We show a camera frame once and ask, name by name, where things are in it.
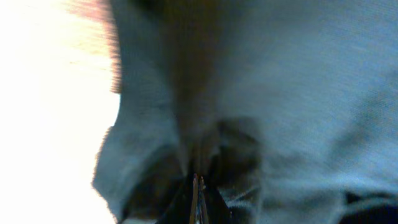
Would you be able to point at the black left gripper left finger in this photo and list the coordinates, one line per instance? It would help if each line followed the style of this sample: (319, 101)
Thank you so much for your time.
(183, 207)

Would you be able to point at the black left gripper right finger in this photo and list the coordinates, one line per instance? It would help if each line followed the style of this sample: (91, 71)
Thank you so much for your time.
(212, 207)

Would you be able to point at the black t-shirt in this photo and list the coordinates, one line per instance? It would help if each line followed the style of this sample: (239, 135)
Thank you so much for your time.
(289, 108)

